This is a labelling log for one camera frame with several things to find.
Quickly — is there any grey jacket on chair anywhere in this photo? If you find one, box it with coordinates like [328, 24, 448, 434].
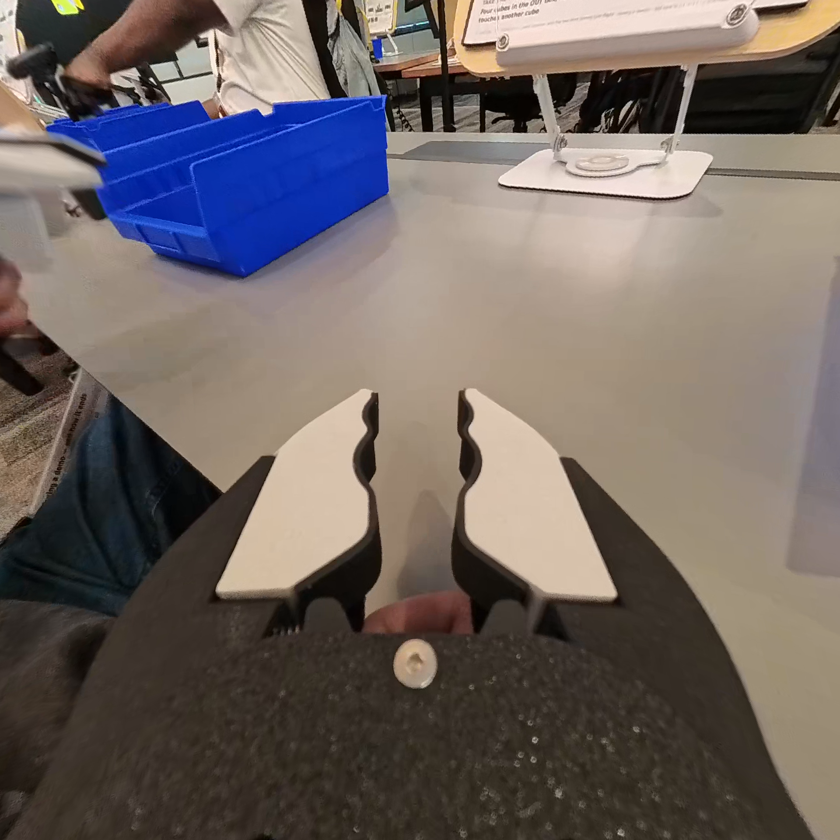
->
[325, 0, 396, 132]

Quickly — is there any blue plastic bin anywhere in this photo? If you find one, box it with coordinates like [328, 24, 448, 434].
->
[46, 100, 212, 158]
[97, 95, 390, 278]

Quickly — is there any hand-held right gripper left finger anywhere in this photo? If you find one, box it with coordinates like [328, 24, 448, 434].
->
[215, 388, 383, 601]

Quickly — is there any black chair leg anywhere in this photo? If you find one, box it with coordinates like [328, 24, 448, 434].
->
[0, 335, 61, 397]

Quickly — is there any person's blue jeans leg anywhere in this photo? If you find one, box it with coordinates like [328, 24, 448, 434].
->
[0, 399, 223, 618]

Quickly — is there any printed instruction sheet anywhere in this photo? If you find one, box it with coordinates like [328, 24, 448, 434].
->
[461, 0, 809, 48]

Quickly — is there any white paper sign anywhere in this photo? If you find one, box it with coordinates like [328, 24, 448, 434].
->
[363, 0, 403, 55]

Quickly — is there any wooden board document stand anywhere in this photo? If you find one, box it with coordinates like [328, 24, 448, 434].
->
[453, 0, 840, 199]

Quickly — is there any wooden side table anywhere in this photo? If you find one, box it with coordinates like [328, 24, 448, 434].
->
[371, 49, 476, 133]

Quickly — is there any newspaper sheet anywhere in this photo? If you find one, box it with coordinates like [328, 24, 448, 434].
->
[29, 366, 111, 519]

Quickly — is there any grey desk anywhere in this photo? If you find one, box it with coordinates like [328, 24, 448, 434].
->
[16, 131, 840, 840]

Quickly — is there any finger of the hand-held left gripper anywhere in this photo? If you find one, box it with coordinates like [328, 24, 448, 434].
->
[66, 187, 107, 222]
[0, 128, 107, 270]

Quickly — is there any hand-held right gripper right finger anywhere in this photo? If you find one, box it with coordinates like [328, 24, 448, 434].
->
[451, 388, 619, 634]

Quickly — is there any person's left hand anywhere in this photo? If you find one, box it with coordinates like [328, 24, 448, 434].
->
[0, 256, 32, 339]

